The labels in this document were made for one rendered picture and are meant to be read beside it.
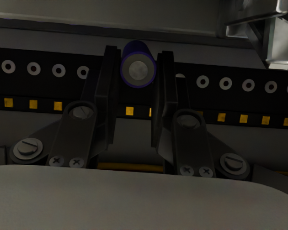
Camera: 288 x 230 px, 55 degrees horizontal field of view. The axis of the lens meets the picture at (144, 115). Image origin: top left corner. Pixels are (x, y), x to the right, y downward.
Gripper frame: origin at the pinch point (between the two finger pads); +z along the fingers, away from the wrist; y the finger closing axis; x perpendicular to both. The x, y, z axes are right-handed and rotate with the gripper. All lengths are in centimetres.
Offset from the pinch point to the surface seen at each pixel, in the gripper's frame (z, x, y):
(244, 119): 8.0, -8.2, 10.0
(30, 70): 9.1, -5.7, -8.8
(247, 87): 9.6, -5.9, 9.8
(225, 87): 9.5, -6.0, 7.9
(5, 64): 9.3, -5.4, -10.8
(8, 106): 7.4, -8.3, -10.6
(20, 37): 10.1, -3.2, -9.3
